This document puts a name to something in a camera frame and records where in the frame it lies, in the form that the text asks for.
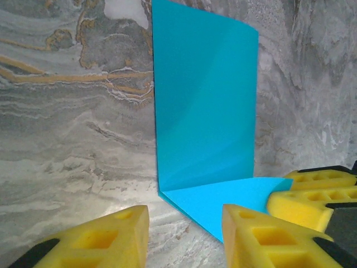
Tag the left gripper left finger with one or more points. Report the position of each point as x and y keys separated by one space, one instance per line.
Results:
x=97 y=245

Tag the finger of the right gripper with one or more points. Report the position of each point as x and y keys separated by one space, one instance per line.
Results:
x=295 y=206
x=320 y=178

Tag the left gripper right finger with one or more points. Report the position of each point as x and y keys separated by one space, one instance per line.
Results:
x=265 y=245

